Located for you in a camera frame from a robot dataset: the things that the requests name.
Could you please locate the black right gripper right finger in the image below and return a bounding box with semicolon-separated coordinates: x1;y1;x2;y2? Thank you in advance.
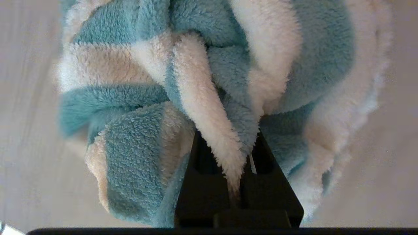
240;131;304;228

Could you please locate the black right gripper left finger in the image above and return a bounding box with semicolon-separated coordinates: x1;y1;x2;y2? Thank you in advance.
174;129;233;228

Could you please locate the green white striped towel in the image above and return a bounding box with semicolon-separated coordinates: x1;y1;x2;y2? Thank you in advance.
57;0;392;228

